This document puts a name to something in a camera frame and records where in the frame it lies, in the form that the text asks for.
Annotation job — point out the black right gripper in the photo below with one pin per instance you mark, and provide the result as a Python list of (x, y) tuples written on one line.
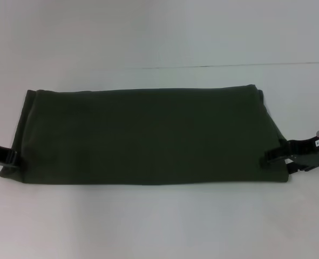
[(310, 152)]

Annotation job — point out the dark green FREE t-shirt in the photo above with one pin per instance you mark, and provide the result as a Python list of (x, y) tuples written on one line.
[(148, 135)]

